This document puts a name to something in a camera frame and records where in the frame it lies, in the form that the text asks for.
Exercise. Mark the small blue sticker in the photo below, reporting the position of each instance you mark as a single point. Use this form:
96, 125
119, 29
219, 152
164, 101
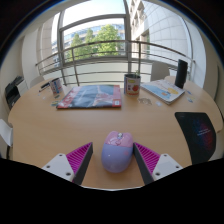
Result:
188, 92

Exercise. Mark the open light blue booklet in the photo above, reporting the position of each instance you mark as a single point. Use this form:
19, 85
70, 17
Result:
163, 90

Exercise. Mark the round blue sticker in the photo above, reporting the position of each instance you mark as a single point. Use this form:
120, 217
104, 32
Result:
190, 99

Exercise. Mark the grey window frame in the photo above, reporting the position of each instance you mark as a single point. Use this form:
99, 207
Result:
127, 33

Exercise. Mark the grey metal balcony railing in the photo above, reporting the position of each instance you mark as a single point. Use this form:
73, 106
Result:
100, 59

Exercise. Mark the black mouse pad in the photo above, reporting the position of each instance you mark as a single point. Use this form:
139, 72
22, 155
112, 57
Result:
196, 136

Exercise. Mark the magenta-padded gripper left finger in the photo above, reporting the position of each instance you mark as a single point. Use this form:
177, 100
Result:
63, 165

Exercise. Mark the black and white printer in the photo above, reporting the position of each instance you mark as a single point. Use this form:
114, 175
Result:
13, 91

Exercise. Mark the tin can plant pot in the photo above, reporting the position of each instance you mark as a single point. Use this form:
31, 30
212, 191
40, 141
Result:
132, 86

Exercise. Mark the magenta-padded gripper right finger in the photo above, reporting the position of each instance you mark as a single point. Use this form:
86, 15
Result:
163, 165

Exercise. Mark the brownish sticker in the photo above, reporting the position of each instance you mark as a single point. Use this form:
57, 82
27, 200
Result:
145, 101

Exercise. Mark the black cylindrical bottle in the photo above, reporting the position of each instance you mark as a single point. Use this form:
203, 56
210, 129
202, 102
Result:
181, 73

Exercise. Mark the pink and lilac computer mouse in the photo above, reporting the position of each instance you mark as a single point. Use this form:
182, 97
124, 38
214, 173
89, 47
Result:
116, 155

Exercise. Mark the red and blue magazine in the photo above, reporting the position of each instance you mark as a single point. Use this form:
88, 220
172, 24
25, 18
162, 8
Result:
90, 96

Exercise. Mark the teal sticker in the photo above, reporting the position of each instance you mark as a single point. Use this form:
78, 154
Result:
54, 103

